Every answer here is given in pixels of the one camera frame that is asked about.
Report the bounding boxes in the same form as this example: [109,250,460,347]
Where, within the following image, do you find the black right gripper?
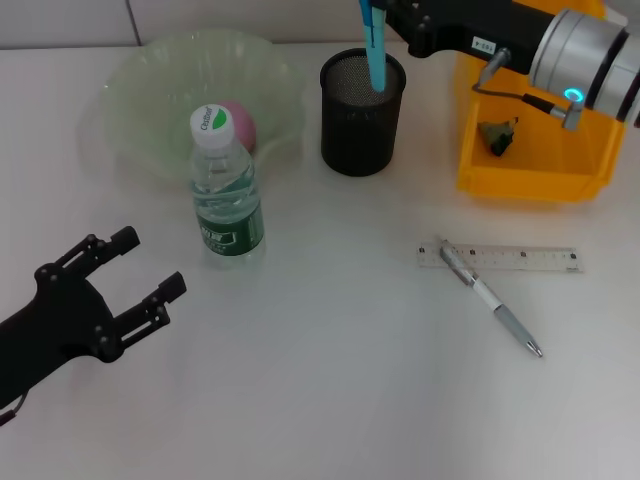
[382,0,566,76]

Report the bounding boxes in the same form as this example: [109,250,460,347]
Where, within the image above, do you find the green plastic wrapper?
[475,115,520,157]

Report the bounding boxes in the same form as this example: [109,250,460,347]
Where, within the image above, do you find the grey right arm cable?
[472,64,586,132]

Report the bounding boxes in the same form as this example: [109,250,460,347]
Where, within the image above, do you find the white grey ballpoint pen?
[433,235,545,359]

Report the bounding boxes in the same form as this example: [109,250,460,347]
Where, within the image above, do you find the clear green-label water bottle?
[188,103,266,269]

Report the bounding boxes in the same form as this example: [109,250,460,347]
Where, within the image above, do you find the translucent green fruit plate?
[74,29,309,194]

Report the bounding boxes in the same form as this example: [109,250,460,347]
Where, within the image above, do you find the yellow plastic bin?
[453,0,630,204]

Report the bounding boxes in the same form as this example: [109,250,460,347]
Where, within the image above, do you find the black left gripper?
[0,226,188,407]

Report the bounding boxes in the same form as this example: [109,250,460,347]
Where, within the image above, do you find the blue scissors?
[358,0,390,94]

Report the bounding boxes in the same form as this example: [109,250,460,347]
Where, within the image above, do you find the pink toy peach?
[217,98,257,151]

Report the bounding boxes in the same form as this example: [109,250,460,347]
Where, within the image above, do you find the black mesh pen holder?
[318,48,407,177]

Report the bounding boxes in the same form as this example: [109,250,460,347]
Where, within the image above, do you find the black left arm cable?
[0,392,30,427]

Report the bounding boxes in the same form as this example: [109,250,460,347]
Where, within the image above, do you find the transparent plastic ruler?
[417,241,585,274]

